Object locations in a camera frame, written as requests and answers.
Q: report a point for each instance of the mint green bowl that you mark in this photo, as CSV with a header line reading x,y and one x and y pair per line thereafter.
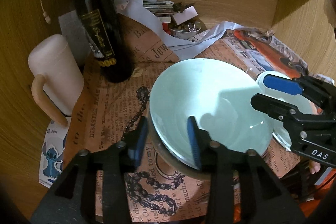
x,y
219,96

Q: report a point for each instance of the mint green plate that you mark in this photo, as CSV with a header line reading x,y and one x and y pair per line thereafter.
x,y
296,103

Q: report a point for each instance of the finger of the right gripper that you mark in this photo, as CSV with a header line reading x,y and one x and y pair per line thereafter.
x,y
283,85
276,109

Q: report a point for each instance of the pink-grey bowl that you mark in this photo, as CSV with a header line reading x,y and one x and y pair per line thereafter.
x,y
169,158

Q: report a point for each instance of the person right hand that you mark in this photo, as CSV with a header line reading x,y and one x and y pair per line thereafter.
x,y
314,167

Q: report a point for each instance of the dark wine bottle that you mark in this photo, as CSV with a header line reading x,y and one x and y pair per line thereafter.
x,y
103,27

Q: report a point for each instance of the small bowl of trinkets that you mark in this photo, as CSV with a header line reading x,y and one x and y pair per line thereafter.
x,y
185,30

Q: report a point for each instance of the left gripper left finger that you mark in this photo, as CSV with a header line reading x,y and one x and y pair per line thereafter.
x,y
72,197

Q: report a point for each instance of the white card box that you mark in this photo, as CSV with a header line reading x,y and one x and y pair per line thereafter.
x,y
187,14

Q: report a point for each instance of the pink mug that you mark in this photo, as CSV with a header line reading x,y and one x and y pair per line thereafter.
x,y
57,82

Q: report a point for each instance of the stitch cartoon sticker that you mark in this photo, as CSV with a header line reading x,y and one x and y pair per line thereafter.
x,y
51,163

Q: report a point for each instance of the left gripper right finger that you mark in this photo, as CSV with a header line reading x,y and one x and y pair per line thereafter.
x,y
263,199

